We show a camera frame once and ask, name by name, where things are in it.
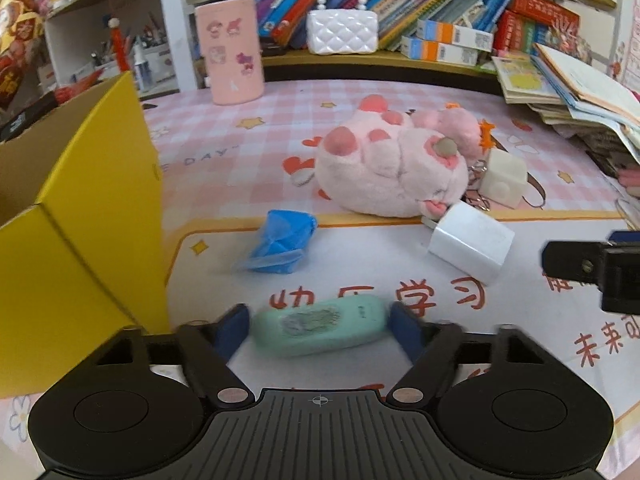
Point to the pink cylindrical pen holder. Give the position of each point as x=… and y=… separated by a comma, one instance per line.
x=229, y=43

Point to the cream silicone earbud case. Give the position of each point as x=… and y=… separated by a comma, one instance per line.
x=505, y=179

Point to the wooden bookshelf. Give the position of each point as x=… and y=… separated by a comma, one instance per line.
x=515, y=35

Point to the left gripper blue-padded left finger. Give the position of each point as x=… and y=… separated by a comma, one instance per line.
x=206, y=349

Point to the orange snack bag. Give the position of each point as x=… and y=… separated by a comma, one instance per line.
x=21, y=30

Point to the lower orange white box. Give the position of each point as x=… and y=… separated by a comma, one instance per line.
x=433, y=51

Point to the red dictionary book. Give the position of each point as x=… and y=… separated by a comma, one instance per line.
x=545, y=12

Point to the orange white box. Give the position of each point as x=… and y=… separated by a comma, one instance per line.
x=460, y=36
x=433, y=51

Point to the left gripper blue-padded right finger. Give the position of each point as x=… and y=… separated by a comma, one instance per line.
x=431, y=349

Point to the white quilted pearl handbag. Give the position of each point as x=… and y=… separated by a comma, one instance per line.
x=342, y=31

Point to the upper orange white box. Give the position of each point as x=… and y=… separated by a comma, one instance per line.
x=460, y=36

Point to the mint green eraser case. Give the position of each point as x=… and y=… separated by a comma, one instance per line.
x=335, y=324

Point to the pink checkered desk mat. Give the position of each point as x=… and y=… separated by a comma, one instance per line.
x=317, y=285

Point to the small pink plush keychain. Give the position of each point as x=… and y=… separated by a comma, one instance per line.
x=472, y=136

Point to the large pink plush pig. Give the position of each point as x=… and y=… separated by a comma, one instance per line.
x=379, y=162

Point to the yellow cardboard box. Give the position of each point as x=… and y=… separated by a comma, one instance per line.
x=81, y=235

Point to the white usb charger cube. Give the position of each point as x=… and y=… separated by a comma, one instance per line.
x=471, y=241

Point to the stack of open books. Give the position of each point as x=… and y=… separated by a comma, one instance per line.
x=571, y=93

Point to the blue wrapper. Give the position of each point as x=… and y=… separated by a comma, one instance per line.
x=281, y=243

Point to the white side shelf unit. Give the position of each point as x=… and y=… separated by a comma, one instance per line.
x=79, y=42

